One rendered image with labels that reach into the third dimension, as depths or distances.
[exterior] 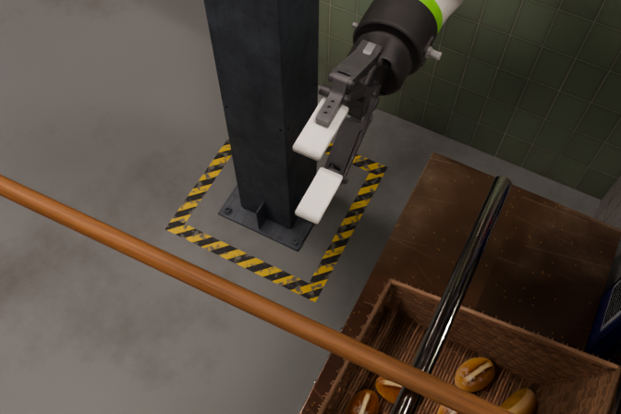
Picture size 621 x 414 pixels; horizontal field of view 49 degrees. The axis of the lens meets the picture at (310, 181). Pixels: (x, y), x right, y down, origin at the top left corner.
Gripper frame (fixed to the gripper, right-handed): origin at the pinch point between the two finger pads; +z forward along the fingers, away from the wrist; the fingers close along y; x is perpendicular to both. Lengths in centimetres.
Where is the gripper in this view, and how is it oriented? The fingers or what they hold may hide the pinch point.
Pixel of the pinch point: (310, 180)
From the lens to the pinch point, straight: 73.0
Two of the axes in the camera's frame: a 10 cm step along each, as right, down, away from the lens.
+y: 0.0, 5.1, 8.6
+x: -9.0, -3.8, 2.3
